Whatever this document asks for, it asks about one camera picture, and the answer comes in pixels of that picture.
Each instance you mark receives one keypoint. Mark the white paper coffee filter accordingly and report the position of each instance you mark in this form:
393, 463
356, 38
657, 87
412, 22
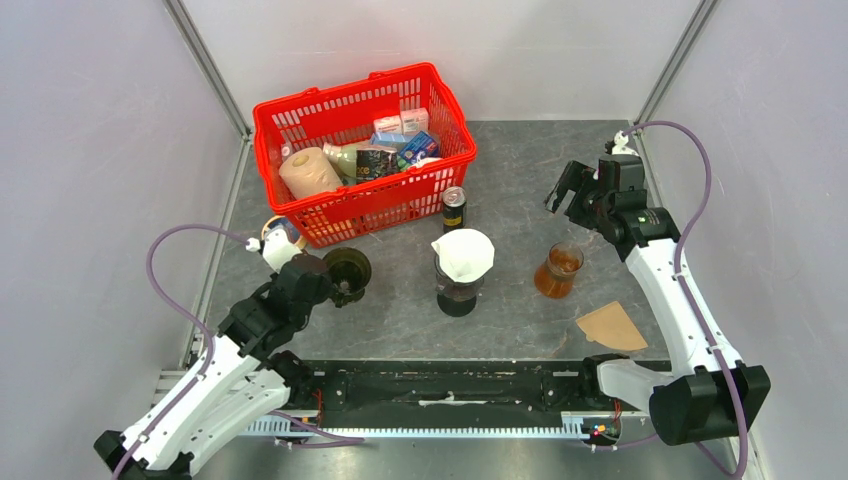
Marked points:
464, 255

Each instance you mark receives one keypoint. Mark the black yellow drink can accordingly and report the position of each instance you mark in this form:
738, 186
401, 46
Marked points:
454, 202

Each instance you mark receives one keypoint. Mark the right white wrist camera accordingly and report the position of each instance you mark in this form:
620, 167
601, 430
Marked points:
619, 145

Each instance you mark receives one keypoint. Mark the white item in basket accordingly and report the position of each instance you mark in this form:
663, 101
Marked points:
425, 161

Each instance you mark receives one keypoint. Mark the pale green plastic bottle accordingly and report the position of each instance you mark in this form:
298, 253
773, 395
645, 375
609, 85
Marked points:
343, 157

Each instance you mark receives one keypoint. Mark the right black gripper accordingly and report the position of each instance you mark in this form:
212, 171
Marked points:
578, 177

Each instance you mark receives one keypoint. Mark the white pink small box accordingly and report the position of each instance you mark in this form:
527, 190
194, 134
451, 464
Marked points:
414, 121

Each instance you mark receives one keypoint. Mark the clear grey glass dripper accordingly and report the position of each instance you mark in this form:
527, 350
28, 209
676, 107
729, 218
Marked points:
455, 290

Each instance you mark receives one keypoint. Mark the brown paper coffee filter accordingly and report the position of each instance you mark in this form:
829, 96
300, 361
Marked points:
613, 328

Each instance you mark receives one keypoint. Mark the white cable duct rail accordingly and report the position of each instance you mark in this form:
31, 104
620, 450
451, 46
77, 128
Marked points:
570, 428

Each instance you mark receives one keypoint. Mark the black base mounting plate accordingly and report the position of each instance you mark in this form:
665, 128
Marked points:
450, 394

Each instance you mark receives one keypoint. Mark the masking tape roll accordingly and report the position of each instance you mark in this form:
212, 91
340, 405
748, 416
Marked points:
292, 233

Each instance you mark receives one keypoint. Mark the beige toilet paper roll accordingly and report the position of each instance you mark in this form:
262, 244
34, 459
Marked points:
308, 172

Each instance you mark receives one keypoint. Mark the blue detergent box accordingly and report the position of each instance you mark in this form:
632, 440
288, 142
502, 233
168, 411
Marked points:
421, 146

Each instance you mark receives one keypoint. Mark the amber glass beaker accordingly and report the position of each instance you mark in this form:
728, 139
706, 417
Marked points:
556, 275

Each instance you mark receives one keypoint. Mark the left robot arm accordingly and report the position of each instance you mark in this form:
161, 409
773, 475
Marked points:
243, 374

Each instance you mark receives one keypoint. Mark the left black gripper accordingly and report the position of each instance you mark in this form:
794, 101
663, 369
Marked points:
325, 289

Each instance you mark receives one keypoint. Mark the dark green dripper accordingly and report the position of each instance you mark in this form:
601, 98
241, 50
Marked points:
350, 271

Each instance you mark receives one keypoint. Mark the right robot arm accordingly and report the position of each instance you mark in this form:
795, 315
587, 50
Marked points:
709, 393

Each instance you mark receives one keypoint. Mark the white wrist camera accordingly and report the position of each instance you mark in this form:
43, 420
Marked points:
275, 247
619, 145

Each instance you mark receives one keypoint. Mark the red plastic shopping basket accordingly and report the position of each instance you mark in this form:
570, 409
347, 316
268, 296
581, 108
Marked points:
343, 115

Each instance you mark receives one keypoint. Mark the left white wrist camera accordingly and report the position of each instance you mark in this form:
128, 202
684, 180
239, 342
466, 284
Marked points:
275, 247

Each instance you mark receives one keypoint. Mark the red black coffee server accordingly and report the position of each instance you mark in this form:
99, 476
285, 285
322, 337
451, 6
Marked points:
454, 307

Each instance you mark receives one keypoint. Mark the light blue packet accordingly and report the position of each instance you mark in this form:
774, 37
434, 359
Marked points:
390, 140

